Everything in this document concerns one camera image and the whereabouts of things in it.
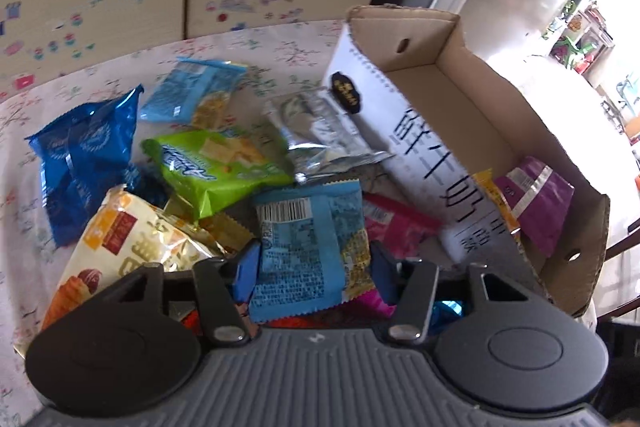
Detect yellow waffle snack packet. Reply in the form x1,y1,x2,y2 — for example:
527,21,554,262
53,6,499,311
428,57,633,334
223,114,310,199
163,195,255,258

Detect pink snack packet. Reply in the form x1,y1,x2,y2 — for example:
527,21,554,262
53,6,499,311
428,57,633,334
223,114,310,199
344,192,444,320

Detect light blue barcode snack packet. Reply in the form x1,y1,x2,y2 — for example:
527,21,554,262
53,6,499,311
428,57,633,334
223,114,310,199
248,179,374,323

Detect dark blue foil snack packet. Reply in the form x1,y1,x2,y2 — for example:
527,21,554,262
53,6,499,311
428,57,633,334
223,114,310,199
26,86,168,247

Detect red snack packet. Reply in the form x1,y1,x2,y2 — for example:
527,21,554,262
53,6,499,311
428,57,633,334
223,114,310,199
182,308,396,333

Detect cream bread snack packet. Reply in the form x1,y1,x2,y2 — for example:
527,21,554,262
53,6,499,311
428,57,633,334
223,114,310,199
12,185,227,357

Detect green cracker snack packet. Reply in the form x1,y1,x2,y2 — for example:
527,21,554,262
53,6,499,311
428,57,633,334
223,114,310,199
141,127,293,220

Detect orange snack packet in box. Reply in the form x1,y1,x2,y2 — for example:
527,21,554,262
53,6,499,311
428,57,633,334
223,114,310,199
472,169,521,239

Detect purple snack packet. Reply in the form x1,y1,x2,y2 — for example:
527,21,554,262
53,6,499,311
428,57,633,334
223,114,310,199
495,156,575,257

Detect silver foil snack packet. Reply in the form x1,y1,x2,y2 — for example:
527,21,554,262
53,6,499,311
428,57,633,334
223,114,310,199
262,89,393,184

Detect cardboard milk box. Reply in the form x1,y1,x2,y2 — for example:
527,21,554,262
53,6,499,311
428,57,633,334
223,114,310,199
324,5,610,317

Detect light blue cracker packet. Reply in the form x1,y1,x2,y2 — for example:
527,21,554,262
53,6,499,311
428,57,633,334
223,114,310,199
140,58,248,130

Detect floral tablecloth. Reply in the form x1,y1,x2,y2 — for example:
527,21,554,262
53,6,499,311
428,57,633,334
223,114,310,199
0,18,601,427

